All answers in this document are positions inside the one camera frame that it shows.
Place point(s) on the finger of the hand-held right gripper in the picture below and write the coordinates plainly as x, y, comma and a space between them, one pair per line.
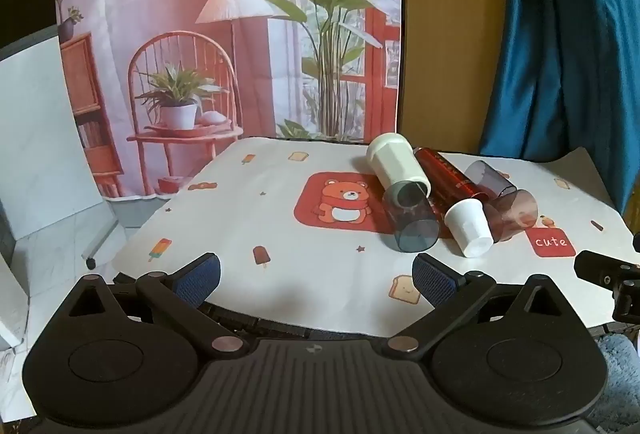
600, 270
627, 301

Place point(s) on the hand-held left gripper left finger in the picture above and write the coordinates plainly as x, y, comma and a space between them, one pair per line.
199, 278

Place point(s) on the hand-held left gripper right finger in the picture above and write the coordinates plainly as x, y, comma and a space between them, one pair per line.
434, 281

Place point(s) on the grey transparent cup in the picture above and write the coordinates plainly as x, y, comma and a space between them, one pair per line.
412, 226

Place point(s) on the small white cup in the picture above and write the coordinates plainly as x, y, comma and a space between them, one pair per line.
467, 226

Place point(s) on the red-brown transparent cup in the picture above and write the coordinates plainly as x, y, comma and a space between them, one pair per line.
515, 214

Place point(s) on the dark purple transparent cup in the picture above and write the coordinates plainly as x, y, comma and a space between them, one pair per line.
490, 179

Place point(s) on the cream lidded cup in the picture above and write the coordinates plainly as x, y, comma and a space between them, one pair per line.
395, 164

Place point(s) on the grey-blue towel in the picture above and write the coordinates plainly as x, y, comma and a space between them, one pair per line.
620, 374

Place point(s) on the red bottle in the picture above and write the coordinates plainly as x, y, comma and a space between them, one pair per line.
442, 181

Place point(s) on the white printed tablecloth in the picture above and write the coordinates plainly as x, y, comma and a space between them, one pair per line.
300, 274

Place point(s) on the white board on stand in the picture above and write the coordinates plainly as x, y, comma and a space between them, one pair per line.
45, 139

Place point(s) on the blue curtain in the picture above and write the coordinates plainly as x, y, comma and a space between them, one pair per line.
550, 39

